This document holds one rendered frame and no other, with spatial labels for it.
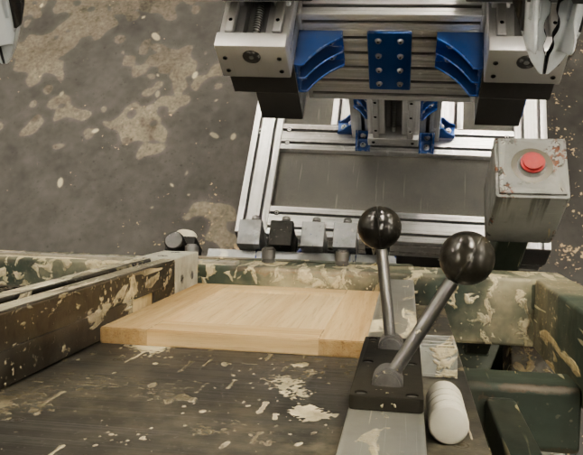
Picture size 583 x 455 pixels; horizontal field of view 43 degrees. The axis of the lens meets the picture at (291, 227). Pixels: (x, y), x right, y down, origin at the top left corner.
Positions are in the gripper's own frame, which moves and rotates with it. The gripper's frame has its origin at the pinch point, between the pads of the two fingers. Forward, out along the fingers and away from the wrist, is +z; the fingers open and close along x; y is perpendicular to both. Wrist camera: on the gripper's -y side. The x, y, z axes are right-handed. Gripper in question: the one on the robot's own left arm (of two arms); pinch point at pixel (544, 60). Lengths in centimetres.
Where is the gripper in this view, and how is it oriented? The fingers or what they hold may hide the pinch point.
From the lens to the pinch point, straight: 88.3
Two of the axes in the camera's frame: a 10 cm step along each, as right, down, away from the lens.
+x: 9.8, 0.8, -1.8
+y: -1.9, 5.6, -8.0
